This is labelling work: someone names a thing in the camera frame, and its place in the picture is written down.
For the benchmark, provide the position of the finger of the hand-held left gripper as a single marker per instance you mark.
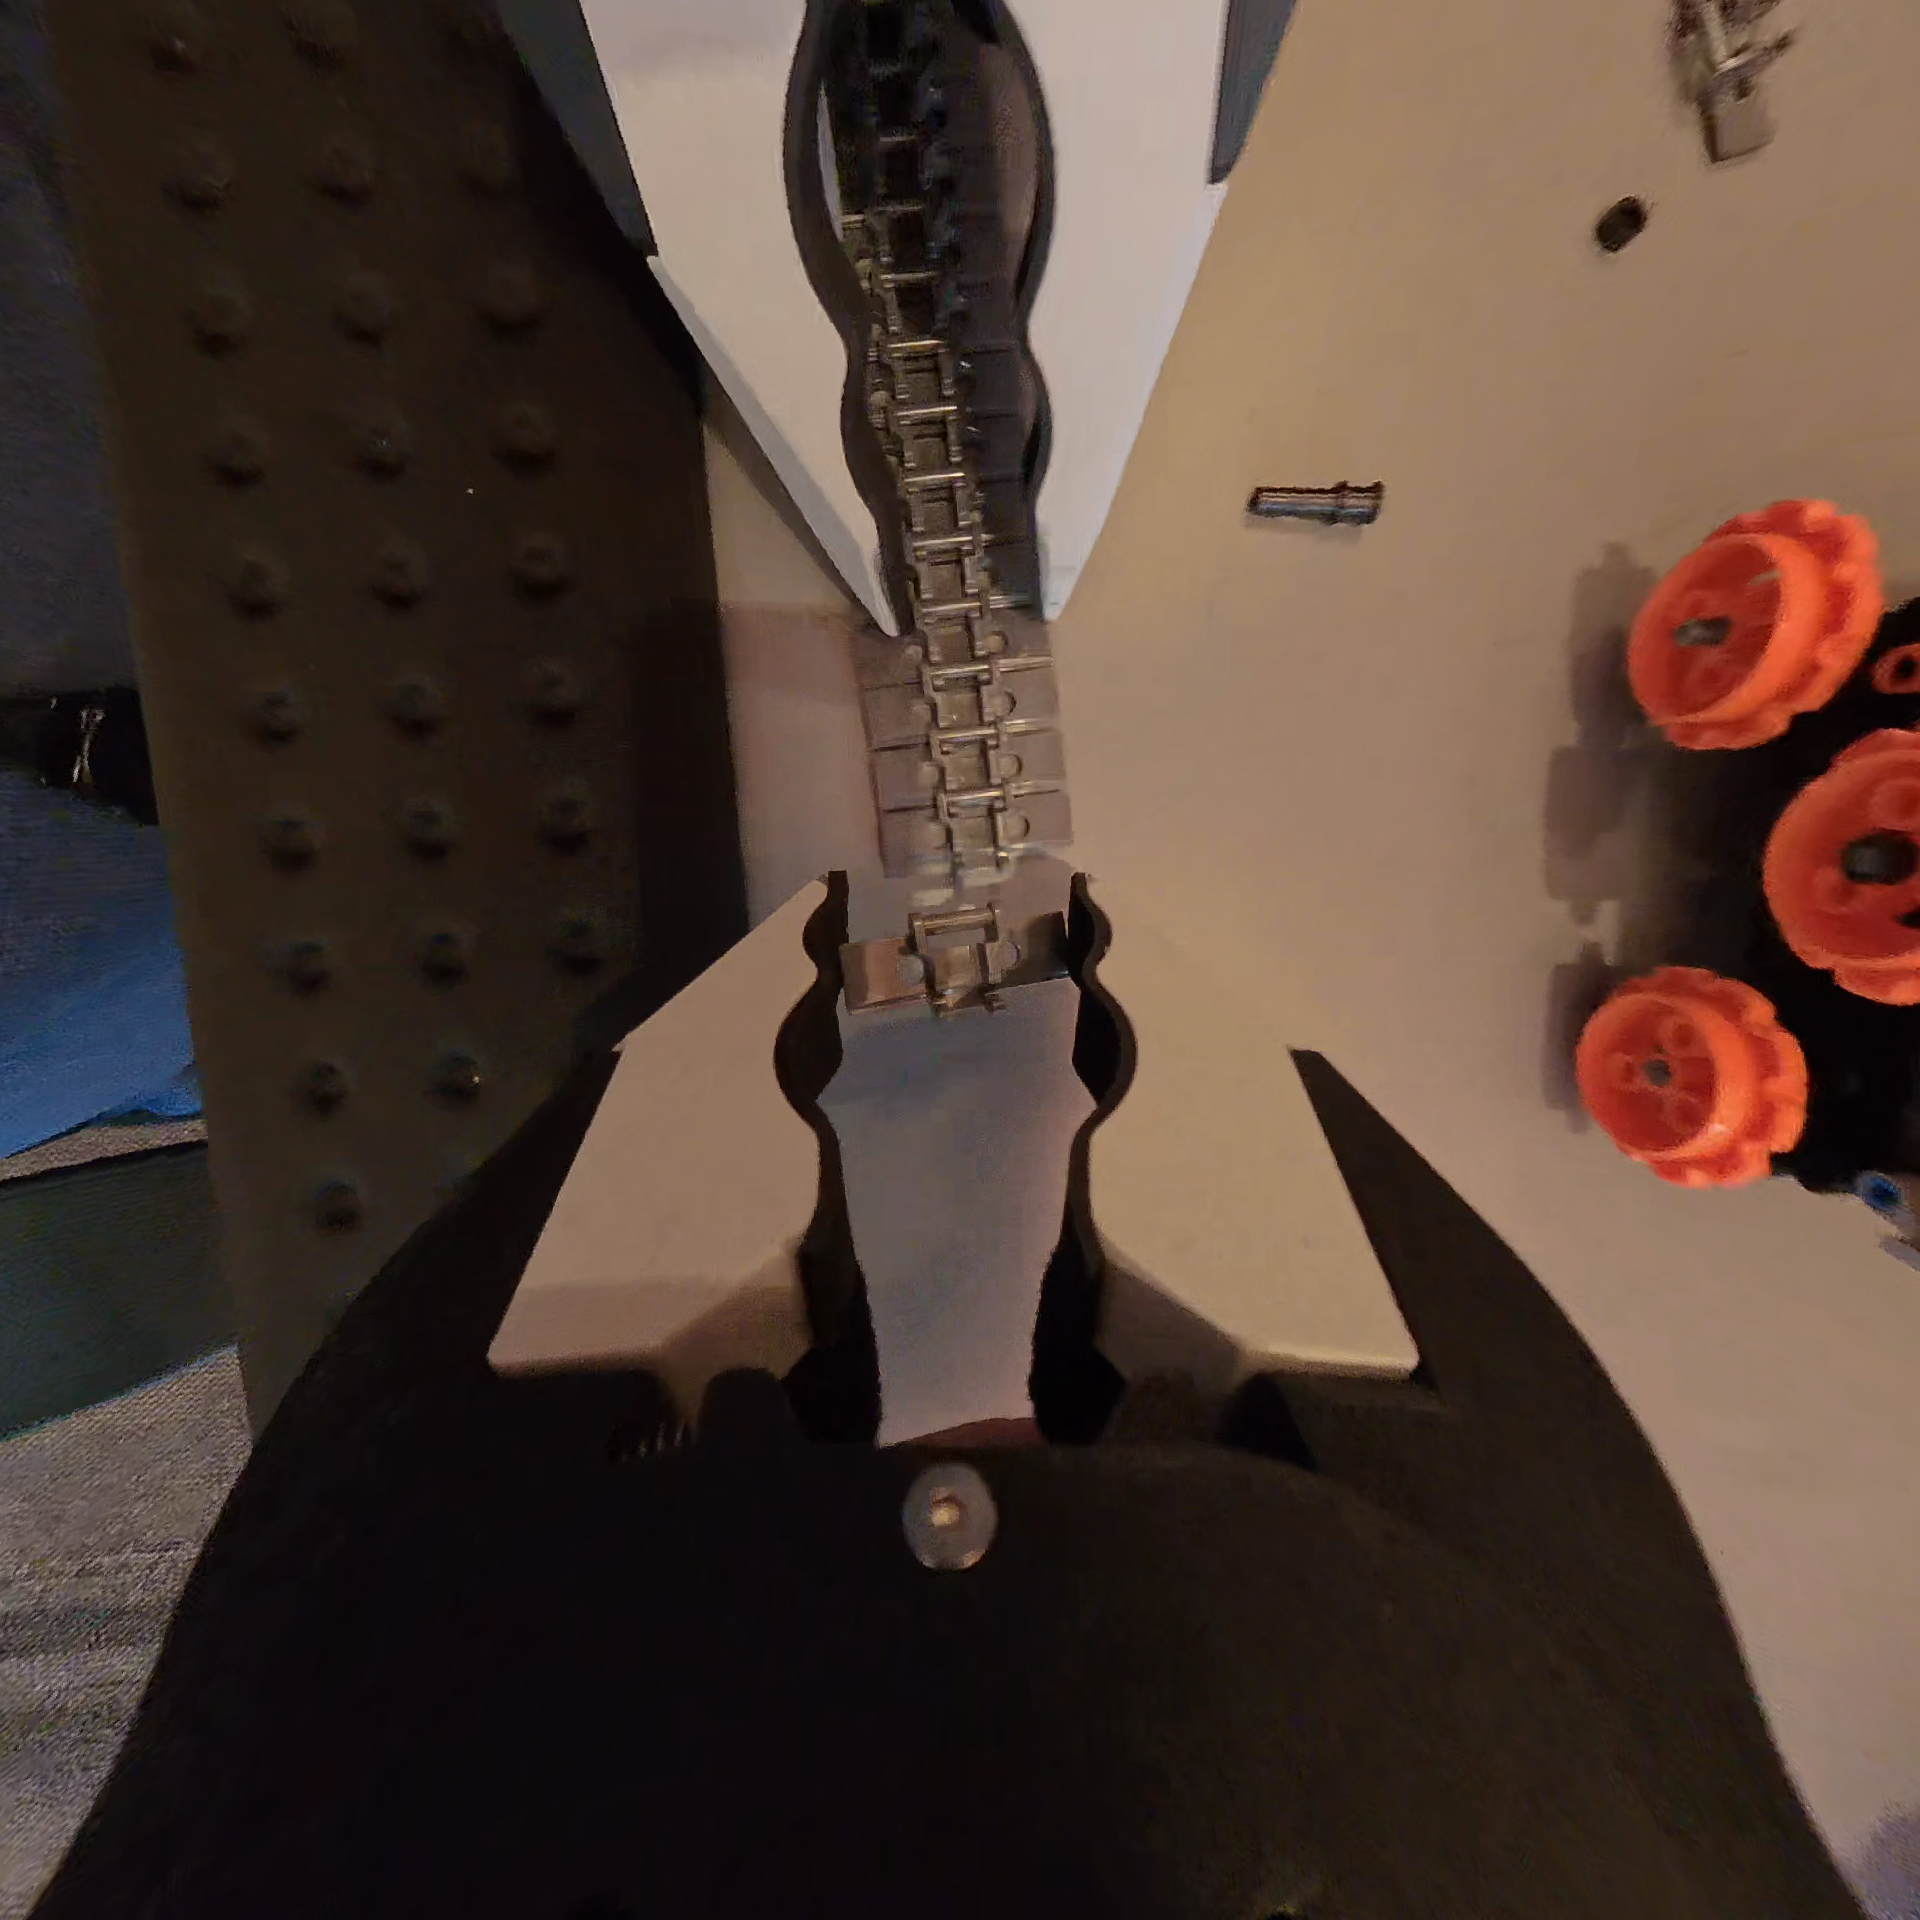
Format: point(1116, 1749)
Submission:
point(1123, 152)
point(708, 152)

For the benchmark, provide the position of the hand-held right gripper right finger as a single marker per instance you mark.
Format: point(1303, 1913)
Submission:
point(1245, 1198)

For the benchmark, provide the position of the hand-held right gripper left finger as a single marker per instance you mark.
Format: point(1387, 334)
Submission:
point(662, 1198)

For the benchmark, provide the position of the single grey track link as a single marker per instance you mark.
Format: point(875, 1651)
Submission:
point(952, 961)
point(1731, 75)

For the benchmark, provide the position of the black perforated panel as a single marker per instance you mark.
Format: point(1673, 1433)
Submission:
point(418, 673)

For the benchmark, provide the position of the grey orange toy block vehicle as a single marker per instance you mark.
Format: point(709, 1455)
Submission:
point(1771, 841)

